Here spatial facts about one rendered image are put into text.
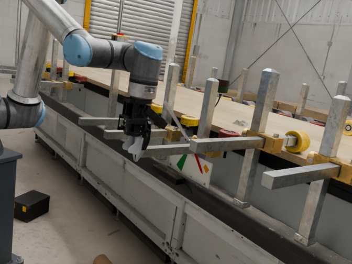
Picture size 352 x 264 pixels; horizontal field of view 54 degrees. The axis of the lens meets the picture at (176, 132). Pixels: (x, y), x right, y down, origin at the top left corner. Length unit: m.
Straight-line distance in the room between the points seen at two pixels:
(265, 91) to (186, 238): 1.02
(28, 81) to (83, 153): 1.28
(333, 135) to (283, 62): 9.41
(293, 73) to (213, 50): 2.81
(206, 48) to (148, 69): 10.29
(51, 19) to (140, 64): 0.33
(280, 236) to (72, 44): 0.84
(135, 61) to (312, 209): 0.67
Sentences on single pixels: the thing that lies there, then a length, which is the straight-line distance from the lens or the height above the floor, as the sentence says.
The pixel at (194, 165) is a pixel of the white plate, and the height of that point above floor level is 0.76.
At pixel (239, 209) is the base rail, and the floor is 0.70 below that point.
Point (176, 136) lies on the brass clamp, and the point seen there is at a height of 0.83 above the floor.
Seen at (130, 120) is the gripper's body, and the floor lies 0.96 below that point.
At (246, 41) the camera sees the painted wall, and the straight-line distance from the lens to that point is 11.51.
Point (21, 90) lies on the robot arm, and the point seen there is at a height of 0.91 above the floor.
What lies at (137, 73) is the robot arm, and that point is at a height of 1.10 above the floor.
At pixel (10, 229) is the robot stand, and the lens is 1.95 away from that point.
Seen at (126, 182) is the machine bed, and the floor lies 0.30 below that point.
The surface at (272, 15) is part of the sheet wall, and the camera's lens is 11.01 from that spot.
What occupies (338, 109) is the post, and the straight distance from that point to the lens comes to 1.02.
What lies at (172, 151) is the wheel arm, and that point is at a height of 0.85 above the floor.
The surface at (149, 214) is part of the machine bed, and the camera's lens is 2.16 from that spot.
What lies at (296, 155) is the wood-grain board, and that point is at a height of 0.90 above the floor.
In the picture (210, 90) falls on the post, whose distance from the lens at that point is 1.31.
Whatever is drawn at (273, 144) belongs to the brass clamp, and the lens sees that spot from 1.12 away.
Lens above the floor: 1.18
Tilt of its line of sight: 13 degrees down
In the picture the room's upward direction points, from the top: 9 degrees clockwise
